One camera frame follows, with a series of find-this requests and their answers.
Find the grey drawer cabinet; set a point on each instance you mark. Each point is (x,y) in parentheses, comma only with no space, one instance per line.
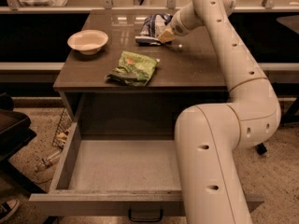
(187,74)

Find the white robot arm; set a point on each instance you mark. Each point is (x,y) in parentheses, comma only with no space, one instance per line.
(206,135)

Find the black stand leg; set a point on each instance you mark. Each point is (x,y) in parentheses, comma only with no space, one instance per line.
(261,149)

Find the black chair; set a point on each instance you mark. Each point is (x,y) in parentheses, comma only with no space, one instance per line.
(15,133)

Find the open grey top drawer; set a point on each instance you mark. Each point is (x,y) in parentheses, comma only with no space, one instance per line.
(108,168)

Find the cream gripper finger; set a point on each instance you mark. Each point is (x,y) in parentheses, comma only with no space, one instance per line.
(167,35)

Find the wire mesh basket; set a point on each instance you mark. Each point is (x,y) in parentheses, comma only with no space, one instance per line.
(62,130)

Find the sneaker shoe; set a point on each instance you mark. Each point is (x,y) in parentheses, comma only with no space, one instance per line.
(7,209)

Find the clear plastic bottle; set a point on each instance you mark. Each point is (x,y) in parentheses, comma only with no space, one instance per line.
(48,161)

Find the blue chip bag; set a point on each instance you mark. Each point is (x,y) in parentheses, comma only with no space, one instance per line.
(152,28)

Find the white bowl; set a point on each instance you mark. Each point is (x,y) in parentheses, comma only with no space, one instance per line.
(88,42)

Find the black drawer handle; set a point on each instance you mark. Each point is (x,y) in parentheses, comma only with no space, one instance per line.
(147,216)

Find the green chip bag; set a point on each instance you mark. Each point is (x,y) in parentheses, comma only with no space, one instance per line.
(133,69)

